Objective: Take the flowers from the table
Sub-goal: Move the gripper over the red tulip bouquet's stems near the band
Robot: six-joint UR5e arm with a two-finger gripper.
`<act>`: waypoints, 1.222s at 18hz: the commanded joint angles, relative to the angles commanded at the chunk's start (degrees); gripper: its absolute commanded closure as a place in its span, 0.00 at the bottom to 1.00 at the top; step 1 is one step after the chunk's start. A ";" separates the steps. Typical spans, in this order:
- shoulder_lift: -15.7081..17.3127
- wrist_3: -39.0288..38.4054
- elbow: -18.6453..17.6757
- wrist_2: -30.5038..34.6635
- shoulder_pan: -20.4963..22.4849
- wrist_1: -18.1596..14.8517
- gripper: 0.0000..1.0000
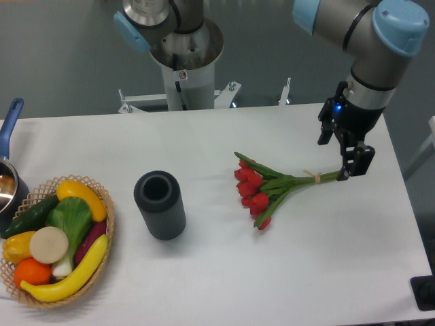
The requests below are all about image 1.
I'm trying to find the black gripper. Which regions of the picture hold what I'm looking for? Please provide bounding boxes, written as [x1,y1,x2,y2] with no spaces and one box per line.
[317,80,386,181]

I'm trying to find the red tulip bouquet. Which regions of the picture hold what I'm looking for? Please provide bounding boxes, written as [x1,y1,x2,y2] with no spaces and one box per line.
[234,152,338,231]

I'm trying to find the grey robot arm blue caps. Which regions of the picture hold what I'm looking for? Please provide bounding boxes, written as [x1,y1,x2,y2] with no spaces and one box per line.
[292,1,430,181]

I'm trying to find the black box at table edge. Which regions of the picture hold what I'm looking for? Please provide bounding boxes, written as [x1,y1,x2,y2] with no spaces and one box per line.
[410,275,434,311]

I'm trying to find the dark grey ribbed vase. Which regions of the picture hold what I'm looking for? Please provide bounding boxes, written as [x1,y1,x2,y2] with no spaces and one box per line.
[133,170,186,240]

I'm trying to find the purple sweet potato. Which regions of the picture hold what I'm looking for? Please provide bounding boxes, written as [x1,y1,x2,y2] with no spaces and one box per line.
[74,221,106,266]

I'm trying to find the yellow squash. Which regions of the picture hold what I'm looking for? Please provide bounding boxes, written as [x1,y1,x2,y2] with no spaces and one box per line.
[56,180,107,222]

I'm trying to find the green bok choy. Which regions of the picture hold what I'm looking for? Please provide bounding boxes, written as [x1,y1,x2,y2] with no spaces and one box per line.
[45,197,92,280]

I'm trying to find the woven wicker basket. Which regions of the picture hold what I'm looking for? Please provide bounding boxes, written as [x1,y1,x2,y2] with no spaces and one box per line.
[1,175,115,308]

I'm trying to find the beige round disc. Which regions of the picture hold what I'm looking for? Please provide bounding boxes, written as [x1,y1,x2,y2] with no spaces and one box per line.
[29,226,69,264]

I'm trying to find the green cucumber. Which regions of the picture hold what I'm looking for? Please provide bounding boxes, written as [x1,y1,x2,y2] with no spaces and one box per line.
[1,196,59,239]

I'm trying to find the yellow banana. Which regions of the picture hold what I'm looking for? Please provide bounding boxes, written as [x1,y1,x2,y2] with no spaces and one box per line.
[20,234,109,303]

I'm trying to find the orange fruit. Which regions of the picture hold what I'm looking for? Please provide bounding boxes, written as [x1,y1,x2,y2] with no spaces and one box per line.
[14,258,52,288]

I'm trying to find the yellow bell pepper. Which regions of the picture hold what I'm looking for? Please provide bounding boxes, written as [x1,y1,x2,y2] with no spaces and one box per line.
[2,231,36,264]

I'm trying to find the white frame at right edge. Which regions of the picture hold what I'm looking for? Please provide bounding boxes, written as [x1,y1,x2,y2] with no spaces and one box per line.
[402,116,434,182]

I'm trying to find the white metal mounting frame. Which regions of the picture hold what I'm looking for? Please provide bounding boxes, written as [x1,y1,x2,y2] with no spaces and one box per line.
[118,77,292,114]

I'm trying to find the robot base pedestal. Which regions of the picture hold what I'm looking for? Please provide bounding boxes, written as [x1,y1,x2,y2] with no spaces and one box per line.
[114,1,224,111]

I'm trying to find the blue handled saucepan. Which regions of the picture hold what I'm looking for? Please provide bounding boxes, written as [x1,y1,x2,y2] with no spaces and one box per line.
[1,98,29,232]

